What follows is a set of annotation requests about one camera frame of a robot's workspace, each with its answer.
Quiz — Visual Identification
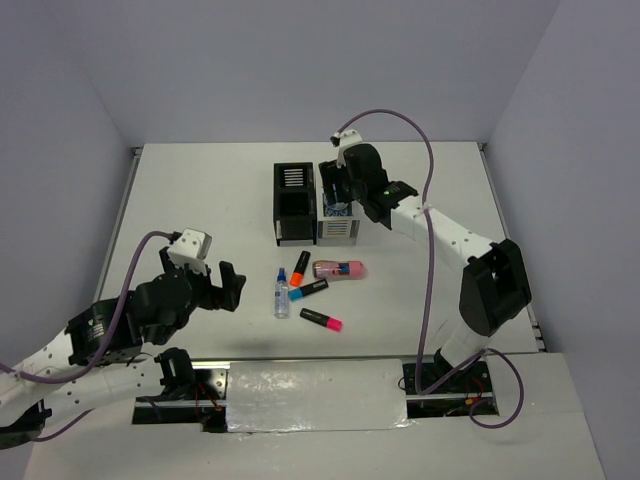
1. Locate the clear spray bottle blue cap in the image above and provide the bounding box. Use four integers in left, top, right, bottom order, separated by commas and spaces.
274, 268, 289, 319

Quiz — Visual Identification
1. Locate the pink cylindrical tube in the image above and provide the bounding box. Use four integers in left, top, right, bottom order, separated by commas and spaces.
312, 260, 366, 280

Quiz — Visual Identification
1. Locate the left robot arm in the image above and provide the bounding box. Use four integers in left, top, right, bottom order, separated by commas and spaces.
1, 246, 246, 449

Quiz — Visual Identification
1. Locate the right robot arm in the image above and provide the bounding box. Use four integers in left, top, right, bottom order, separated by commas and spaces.
319, 143, 532, 391

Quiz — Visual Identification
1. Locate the white organizer container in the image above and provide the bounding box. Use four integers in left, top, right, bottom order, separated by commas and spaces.
314, 166, 360, 247

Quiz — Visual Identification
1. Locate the black organizer container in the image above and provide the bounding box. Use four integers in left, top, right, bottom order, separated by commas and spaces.
273, 162, 317, 246

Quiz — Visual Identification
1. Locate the blue highlighter marker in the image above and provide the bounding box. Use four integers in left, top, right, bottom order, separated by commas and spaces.
288, 279, 329, 301

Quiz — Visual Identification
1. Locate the orange highlighter marker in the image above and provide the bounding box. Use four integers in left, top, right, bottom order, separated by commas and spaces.
290, 250, 311, 287

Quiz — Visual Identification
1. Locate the pink highlighter marker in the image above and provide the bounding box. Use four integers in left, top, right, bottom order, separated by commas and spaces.
299, 308, 343, 332

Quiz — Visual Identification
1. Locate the silver tape cover panel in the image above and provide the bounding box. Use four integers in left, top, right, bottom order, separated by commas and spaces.
226, 359, 410, 433

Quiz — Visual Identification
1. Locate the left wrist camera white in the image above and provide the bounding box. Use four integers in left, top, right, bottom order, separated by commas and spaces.
167, 229, 212, 276

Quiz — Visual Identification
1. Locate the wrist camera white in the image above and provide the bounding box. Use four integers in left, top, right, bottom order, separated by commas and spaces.
330, 129, 363, 168
167, 229, 212, 276

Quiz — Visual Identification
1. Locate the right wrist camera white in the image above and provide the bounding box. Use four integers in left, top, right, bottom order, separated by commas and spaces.
330, 129, 363, 168

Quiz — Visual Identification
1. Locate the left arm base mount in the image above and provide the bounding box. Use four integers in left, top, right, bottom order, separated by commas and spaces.
131, 348, 230, 434

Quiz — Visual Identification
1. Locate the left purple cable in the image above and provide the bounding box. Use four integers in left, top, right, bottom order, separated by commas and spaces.
0, 229, 181, 444

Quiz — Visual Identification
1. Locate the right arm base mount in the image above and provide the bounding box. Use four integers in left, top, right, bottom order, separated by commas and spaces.
397, 357, 498, 420

